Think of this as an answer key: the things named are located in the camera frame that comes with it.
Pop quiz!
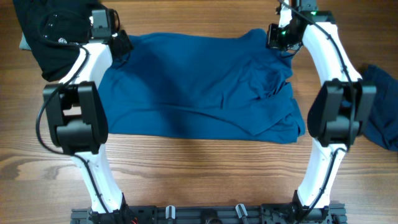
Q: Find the blue polo shirt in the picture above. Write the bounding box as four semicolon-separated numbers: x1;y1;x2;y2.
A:
98;29;305;144

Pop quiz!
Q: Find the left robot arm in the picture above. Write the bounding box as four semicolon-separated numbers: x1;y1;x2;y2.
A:
35;9;138;223

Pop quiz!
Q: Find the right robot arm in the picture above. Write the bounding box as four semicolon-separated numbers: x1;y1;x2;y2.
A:
212;1;376;223

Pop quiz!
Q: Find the black folded polo shirt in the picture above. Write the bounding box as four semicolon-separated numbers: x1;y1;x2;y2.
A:
13;0;106;82

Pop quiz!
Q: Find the grey folded cloth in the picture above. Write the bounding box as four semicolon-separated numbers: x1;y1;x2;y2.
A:
19;34;31;51

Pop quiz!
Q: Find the dark navy crumpled garment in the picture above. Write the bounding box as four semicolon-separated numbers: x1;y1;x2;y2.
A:
362;65;397;152

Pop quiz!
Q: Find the left black camera cable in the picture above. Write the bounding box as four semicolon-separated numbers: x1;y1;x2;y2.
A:
35;9;122;215

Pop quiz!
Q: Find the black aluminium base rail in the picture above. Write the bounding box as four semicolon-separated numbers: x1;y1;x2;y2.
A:
70;202;348;224

